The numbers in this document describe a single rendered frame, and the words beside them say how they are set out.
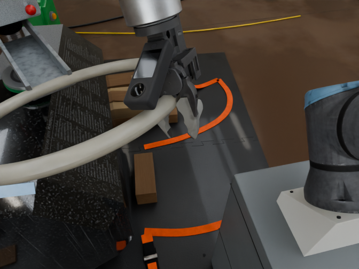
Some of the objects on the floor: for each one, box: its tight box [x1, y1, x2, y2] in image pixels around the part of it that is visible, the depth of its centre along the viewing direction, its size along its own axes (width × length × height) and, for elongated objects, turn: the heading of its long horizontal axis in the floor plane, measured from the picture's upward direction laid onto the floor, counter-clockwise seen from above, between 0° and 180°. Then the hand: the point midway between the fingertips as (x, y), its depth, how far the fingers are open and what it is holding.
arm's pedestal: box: [202, 160, 359, 269], centre depth 110 cm, size 50×50×85 cm
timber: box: [134, 152, 157, 204], centre depth 178 cm, size 30×12×12 cm, turn 8°
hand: (179, 134), depth 53 cm, fingers closed on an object, 4 cm apart
